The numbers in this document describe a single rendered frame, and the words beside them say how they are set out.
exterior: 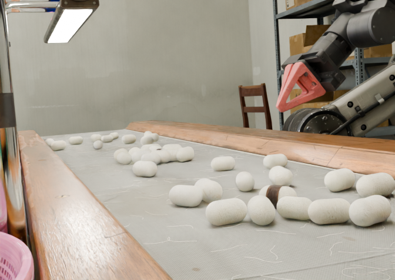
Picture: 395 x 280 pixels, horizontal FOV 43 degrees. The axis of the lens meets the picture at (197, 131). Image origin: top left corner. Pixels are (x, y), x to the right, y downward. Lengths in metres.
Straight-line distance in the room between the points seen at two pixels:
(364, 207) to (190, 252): 0.13
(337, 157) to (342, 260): 0.35
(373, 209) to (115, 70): 5.00
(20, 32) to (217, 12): 2.05
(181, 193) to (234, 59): 5.20
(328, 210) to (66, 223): 0.18
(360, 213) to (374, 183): 0.10
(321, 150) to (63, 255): 0.47
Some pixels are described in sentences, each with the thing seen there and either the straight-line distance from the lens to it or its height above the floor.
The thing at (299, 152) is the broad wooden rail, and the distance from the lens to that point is 0.73.
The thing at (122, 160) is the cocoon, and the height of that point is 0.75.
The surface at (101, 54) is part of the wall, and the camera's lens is 5.32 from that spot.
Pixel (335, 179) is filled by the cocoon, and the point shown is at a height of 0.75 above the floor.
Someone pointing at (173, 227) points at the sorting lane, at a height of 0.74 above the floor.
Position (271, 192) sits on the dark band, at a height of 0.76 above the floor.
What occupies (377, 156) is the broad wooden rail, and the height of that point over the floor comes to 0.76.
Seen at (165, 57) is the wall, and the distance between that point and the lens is 5.42.
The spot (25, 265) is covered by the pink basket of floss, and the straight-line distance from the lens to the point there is 0.25.
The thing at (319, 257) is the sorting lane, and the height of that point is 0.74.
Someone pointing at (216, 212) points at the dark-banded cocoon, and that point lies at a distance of 0.39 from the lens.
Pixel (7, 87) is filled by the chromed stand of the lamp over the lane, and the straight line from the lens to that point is 0.34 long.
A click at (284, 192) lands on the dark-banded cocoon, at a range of 0.43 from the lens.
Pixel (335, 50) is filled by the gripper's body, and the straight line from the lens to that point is 0.86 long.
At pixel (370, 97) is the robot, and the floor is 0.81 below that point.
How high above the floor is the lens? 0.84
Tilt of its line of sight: 4 degrees down
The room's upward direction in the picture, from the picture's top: 4 degrees counter-clockwise
